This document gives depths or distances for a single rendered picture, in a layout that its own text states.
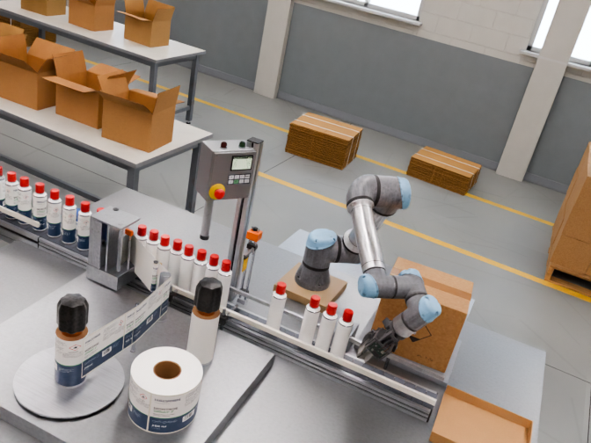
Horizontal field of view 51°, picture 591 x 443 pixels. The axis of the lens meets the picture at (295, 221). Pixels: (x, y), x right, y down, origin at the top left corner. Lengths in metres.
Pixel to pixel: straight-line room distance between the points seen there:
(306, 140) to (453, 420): 4.43
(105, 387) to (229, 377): 0.38
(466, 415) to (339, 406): 0.45
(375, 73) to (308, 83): 0.89
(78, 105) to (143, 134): 0.54
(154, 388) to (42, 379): 0.38
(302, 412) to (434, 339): 0.56
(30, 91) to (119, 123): 0.70
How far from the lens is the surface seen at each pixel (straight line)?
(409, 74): 7.48
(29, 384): 1.99
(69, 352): 1.88
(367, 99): 7.68
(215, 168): 2.11
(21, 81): 4.36
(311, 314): 2.14
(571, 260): 5.30
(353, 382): 2.18
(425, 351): 2.35
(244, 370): 2.09
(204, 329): 1.98
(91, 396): 1.94
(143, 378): 1.80
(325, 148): 6.23
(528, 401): 2.48
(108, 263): 2.35
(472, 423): 2.26
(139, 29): 6.36
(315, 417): 2.06
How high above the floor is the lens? 2.25
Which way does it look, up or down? 27 degrees down
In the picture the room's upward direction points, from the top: 12 degrees clockwise
